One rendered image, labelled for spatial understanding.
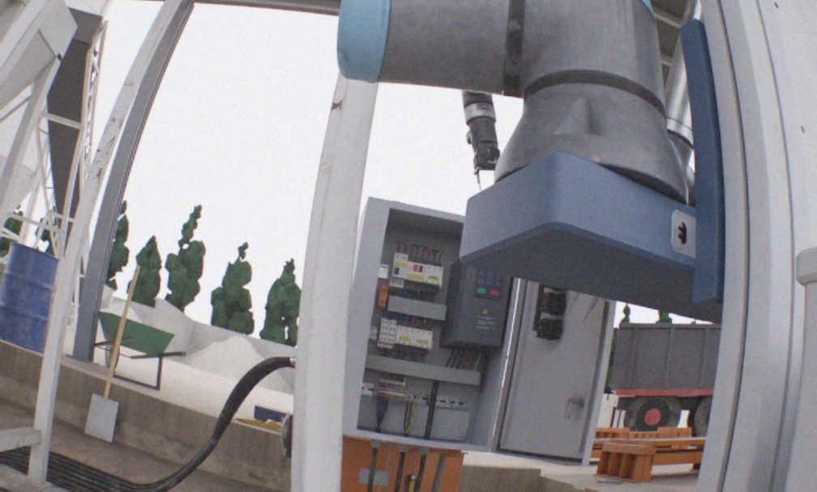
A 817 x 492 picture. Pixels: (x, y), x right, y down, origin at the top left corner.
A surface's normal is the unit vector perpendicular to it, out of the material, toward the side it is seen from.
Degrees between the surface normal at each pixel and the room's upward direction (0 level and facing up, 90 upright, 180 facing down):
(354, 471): 90
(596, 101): 70
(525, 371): 90
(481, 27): 126
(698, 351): 90
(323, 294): 81
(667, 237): 90
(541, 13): 106
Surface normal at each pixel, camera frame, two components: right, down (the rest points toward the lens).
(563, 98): -0.50, -0.61
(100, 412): 0.24, -0.54
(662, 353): -0.36, -0.30
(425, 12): -0.11, 0.22
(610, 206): 0.39, -0.19
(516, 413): -0.90, -0.24
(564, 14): -0.08, 0.00
